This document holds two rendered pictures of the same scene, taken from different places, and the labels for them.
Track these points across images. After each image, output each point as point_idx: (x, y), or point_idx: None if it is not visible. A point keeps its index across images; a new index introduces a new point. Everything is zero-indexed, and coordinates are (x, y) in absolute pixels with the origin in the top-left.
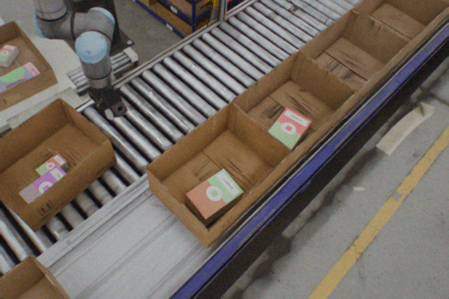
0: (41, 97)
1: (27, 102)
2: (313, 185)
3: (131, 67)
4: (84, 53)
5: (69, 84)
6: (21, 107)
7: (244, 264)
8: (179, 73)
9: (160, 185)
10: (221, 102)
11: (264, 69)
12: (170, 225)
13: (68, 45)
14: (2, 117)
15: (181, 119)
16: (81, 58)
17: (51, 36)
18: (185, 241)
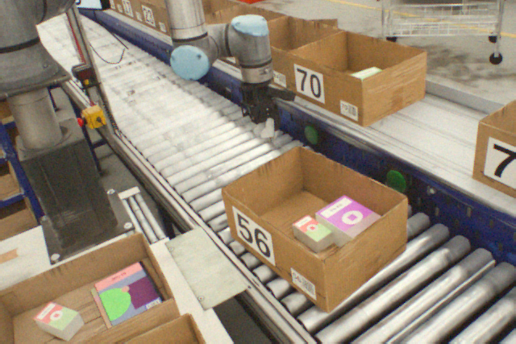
0: (172, 274)
1: (175, 288)
2: None
3: None
4: (264, 22)
5: (159, 245)
6: (182, 295)
7: None
8: (183, 155)
9: (380, 75)
10: (239, 127)
11: (204, 107)
12: (403, 115)
13: (76, 251)
14: (196, 317)
15: (253, 150)
16: (262, 33)
17: (210, 60)
18: (418, 107)
